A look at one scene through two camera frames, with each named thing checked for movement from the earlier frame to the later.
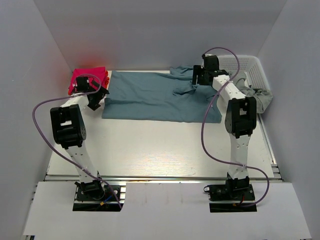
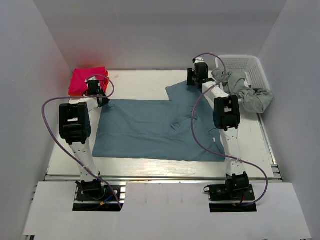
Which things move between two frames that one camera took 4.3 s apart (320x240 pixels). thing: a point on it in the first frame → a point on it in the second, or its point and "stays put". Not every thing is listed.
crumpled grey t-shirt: x=263 y=97 stays put
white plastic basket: x=250 y=65 stays put
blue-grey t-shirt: x=167 y=95 → x=182 y=128
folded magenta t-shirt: x=97 y=74 stays put
